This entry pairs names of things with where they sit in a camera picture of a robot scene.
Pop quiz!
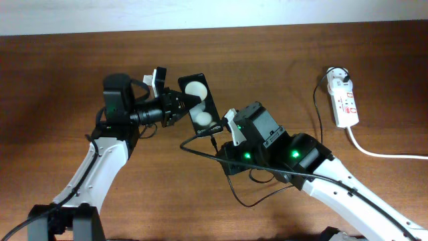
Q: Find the black Galaxy smartphone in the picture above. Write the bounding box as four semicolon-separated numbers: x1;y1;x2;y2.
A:
178;73;223;135

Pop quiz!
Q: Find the black charging cable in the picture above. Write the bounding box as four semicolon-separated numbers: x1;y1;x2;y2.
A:
209;70;352;208

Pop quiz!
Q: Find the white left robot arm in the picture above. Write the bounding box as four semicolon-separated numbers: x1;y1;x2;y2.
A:
27;74;201;240

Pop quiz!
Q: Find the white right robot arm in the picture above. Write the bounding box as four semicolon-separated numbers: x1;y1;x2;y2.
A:
218;102;427;240

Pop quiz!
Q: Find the white power strip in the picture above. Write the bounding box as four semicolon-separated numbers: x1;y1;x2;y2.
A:
327;67;359;129

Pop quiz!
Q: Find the white power strip cord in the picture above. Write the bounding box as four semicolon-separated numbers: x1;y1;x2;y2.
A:
345;126;428;161

